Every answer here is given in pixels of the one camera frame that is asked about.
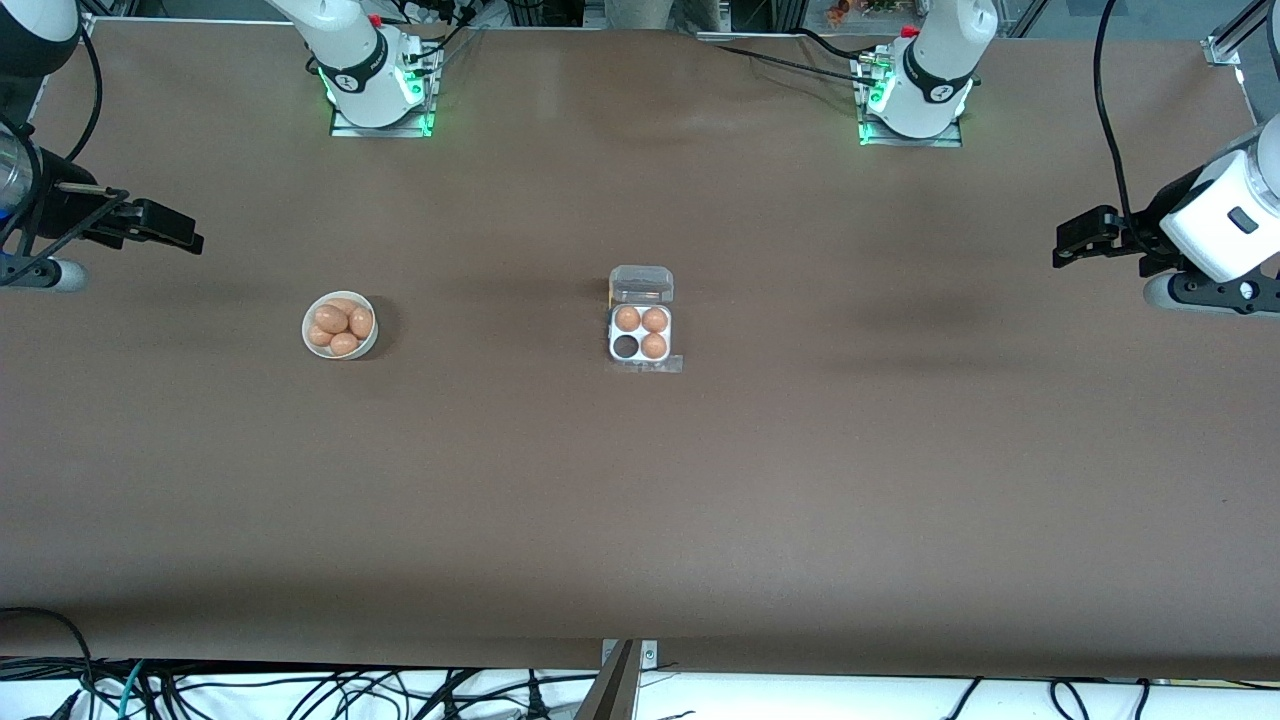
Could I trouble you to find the black left camera mount bracket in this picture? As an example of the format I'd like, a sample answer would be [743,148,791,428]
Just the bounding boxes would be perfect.
[1170,265,1280,317]

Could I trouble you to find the clear plastic egg box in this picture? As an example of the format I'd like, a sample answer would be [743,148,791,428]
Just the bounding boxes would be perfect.
[607,265,684,374]

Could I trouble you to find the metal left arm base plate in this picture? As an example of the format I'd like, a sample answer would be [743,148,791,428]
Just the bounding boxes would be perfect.
[857,108,964,149]

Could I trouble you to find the white round bowl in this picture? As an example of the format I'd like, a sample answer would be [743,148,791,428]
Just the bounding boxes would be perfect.
[302,291,379,360]

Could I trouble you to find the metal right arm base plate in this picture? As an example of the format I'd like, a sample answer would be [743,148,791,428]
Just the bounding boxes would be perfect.
[329,95,438,139]

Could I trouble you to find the black base cable bundle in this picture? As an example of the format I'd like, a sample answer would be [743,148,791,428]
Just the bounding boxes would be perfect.
[398,0,493,81]

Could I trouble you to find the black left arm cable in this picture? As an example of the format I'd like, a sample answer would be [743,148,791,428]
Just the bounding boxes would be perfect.
[1093,0,1146,241]

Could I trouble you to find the black right camera mount bracket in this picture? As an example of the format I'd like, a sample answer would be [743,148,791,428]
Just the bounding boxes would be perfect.
[0,256,53,292]

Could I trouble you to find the teal floor cable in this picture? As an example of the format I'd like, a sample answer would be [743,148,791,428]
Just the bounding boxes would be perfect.
[113,660,147,720]

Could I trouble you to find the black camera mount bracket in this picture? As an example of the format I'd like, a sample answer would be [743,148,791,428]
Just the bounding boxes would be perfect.
[0,256,53,292]
[1170,265,1280,317]

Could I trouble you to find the dark grey camera pole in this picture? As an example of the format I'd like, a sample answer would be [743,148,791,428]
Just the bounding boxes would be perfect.
[574,640,642,720]

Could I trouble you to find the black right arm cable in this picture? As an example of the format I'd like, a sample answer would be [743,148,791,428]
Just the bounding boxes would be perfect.
[0,25,131,286]

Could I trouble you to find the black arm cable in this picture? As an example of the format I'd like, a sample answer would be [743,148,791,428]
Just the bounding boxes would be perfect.
[0,25,131,286]
[1093,0,1146,241]

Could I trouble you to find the long black base cable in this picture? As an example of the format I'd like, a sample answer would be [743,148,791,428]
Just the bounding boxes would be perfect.
[697,38,883,85]

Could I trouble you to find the aluminium frame profile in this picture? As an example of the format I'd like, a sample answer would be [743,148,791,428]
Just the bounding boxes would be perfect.
[1203,0,1280,67]

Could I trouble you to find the black looped floor cable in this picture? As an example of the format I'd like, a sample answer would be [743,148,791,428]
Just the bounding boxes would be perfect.
[0,606,97,720]

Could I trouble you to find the short black base cable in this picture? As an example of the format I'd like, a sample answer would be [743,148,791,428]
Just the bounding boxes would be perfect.
[793,28,879,59]

